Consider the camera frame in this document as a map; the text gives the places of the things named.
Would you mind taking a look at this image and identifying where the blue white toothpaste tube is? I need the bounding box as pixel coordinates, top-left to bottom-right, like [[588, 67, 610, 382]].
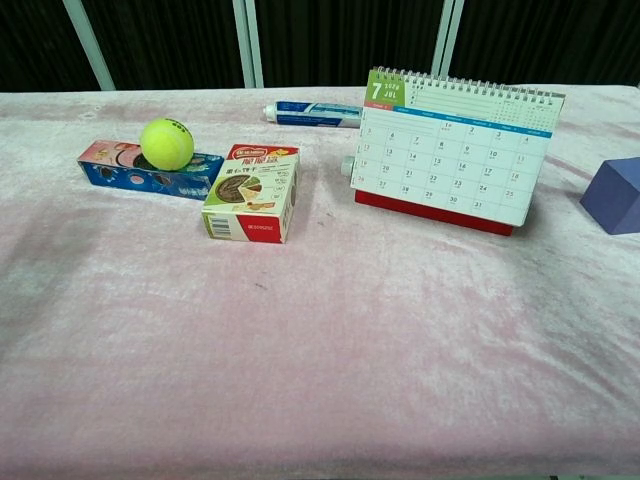
[[263, 100, 365, 129]]

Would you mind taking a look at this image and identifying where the pink velvet tablecloth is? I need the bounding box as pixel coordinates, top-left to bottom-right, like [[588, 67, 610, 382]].
[[0, 83, 640, 480]]

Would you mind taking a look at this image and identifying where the white aluminium frame post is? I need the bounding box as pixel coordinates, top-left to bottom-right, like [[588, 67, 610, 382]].
[[431, 0, 467, 80], [61, 0, 117, 92], [231, 0, 265, 90]]

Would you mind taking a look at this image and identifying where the spiral desk calendar red base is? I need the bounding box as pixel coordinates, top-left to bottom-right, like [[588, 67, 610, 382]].
[[349, 65, 568, 238]]

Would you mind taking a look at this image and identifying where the blue pink cookie box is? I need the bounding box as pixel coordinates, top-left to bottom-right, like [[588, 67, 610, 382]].
[[76, 139, 226, 202]]

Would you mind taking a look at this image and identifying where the yellow tennis ball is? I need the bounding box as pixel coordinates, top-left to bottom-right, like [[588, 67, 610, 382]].
[[139, 117, 196, 172]]

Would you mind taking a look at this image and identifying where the green red biscuit box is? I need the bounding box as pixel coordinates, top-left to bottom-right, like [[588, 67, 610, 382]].
[[201, 143, 302, 245]]

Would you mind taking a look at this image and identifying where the purple foam cube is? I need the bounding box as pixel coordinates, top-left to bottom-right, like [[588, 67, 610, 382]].
[[579, 156, 640, 236]]

